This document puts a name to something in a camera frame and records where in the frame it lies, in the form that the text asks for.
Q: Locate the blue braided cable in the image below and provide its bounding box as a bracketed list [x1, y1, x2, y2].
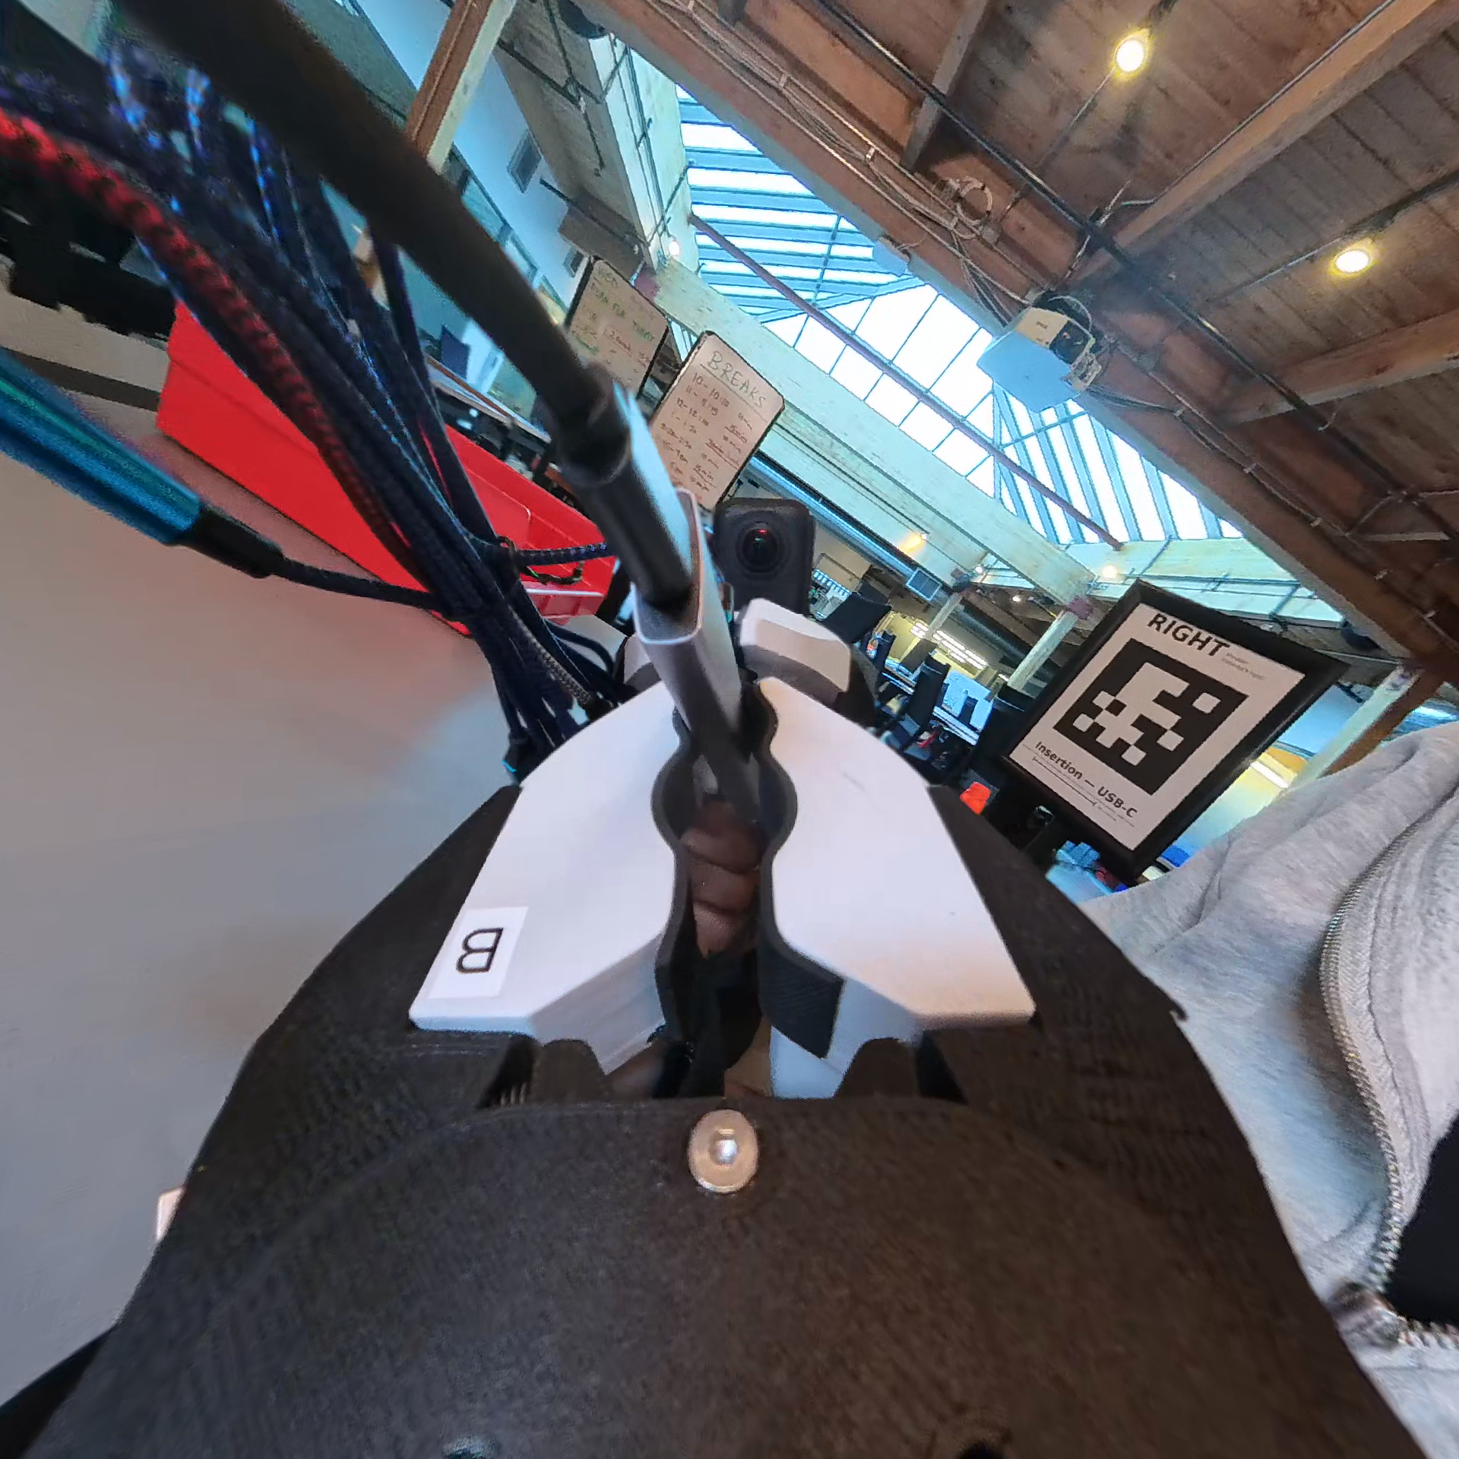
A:
[0, 35, 622, 789]

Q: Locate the person's right hand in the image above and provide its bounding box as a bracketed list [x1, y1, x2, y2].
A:
[681, 801, 763, 959]

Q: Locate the grey usb hub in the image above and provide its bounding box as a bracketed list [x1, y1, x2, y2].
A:
[612, 382, 766, 832]

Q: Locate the wooden support post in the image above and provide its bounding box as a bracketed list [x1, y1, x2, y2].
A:
[405, 0, 518, 172]

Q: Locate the red plastic bin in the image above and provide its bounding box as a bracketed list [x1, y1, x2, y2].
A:
[158, 302, 622, 636]

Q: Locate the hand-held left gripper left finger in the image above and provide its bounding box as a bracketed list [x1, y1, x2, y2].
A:
[409, 677, 700, 1039]

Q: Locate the handwritten whiteboard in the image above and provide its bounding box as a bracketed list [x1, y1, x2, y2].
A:
[565, 257, 673, 396]
[648, 330, 789, 512]

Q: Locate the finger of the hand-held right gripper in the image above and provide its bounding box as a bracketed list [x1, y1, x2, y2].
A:
[739, 601, 853, 714]
[565, 615, 664, 700]

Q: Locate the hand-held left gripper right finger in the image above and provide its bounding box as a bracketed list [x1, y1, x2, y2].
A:
[752, 681, 1037, 1103]

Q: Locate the row of black office chairs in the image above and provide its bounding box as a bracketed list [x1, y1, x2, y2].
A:
[815, 582, 1029, 789]

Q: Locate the white ceiling projector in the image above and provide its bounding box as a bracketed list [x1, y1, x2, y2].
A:
[976, 297, 1107, 413]

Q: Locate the black framed tag sign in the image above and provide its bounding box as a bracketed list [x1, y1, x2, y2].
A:
[1001, 577, 1355, 888]

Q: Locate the red black braided cable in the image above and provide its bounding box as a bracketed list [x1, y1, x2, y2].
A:
[0, 106, 412, 559]

